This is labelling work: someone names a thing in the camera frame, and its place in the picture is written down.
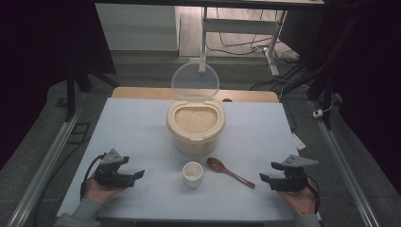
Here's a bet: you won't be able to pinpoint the clear hinged container lid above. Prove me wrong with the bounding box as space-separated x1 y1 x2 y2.
170 61 220 102

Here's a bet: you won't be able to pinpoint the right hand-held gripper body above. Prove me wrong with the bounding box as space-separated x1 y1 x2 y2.
270 154 320 193

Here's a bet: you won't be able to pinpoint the white cup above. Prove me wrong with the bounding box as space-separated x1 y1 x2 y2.
182 161 204 189

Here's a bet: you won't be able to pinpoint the pale blue table mat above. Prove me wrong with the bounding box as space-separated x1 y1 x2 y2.
56 96 320 221

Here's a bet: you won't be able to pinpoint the metal frame rail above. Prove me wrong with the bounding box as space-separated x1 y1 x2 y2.
309 99 381 227
7 110 81 227

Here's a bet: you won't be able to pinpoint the person's left hand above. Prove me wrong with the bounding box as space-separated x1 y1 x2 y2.
83 177 128 206

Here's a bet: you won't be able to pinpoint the left hand-held gripper cable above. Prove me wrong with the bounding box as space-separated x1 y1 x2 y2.
79 152 108 201

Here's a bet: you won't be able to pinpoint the right hand-held gripper cable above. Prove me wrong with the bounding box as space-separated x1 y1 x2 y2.
305 176 322 213

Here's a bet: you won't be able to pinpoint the white desk frame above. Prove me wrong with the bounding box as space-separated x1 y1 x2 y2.
198 6 289 77

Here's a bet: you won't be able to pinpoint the beige rice container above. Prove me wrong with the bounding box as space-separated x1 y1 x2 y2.
166 98 227 156

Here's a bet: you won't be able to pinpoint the brown wooden spoon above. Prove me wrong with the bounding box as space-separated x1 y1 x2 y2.
206 157 256 190

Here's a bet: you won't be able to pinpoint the hand-held gripper cable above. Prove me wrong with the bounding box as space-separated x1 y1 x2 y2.
79 152 108 201
305 176 322 213

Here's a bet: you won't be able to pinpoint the white paper tag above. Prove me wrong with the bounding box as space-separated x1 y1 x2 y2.
291 132 307 151

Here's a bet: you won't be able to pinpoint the black floor cables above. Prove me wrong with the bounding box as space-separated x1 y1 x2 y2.
206 8 305 93

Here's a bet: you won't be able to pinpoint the uncooked rice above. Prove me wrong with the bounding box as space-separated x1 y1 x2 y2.
174 106 218 134

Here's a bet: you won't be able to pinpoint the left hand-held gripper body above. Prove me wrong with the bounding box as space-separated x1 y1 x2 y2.
94 148 137 189

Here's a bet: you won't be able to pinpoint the person's right hand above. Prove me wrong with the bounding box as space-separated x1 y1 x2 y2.
278 177 318 217

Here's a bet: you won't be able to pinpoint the black stand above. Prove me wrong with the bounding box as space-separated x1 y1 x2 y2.
306 70 336 131
63 61 120 123

